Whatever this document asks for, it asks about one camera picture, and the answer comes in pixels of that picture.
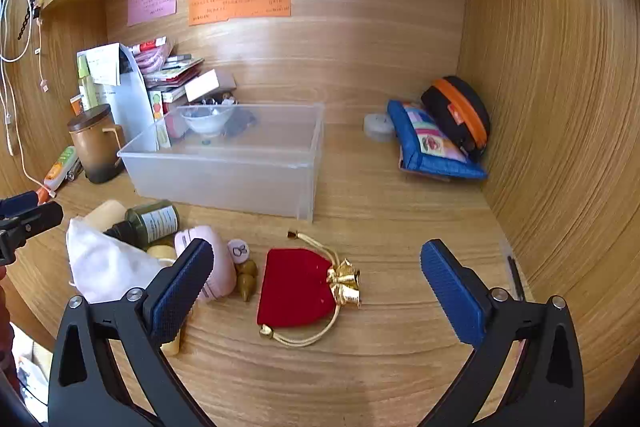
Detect white round token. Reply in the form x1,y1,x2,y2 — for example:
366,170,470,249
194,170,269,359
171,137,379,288
227,239,249,264

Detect stack of books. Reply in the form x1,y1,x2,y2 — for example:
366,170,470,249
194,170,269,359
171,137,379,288
145,54,206,102

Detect brown lidded ceramic mug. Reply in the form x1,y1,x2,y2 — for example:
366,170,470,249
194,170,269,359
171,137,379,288
67,103,126,184

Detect green white orange tool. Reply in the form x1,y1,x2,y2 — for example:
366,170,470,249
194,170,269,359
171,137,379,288
44,146,78,190

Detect green gold gourd ornament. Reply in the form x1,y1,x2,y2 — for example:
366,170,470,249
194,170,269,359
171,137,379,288
235,259,259,303

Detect white cloth pouch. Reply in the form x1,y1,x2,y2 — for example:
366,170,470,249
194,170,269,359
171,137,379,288
66,217,173,305

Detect white charging cable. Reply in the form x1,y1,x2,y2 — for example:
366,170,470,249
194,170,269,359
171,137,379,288
0,0,51,188

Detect blue patchwork pencil case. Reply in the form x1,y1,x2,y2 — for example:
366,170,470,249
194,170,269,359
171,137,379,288
387,99,488,182

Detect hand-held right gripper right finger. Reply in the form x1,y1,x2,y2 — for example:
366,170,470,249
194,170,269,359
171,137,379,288
419,238,586,427

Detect red velvet drawstring pouch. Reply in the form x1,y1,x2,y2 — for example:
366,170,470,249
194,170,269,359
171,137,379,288
256,231,363,348

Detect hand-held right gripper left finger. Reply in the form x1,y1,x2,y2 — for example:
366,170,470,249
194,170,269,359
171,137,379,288
47,238,216,427

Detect pink red snack pack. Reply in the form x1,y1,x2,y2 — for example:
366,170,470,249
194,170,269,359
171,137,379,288
131,37,173,72

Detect black orange zip case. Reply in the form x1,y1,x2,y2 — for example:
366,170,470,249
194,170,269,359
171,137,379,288
421,76,492,162

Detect white brown carton box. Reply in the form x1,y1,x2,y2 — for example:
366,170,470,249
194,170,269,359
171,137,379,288
185,68,237,102

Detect wooden desktop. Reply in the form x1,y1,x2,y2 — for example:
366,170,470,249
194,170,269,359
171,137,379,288
7,107,531,427

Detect pink paper note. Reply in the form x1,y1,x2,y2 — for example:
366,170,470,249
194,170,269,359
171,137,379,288
127,0,177,28

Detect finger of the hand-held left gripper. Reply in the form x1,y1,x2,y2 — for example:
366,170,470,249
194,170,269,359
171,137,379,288
0,192,41,218
0,202,64,265

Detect clear plastic storage box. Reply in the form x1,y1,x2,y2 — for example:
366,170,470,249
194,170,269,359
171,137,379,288
117,103,325,223

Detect green glass bottle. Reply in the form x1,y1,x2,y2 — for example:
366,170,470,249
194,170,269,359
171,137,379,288
125,202,180,248

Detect orange paper note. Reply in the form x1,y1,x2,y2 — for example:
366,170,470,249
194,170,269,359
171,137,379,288
188,0,292,26

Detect white box coloured dots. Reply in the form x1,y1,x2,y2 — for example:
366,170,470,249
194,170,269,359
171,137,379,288
148,89,173,148

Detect cream soap bar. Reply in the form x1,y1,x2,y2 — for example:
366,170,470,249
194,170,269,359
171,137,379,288
82,199,128,233

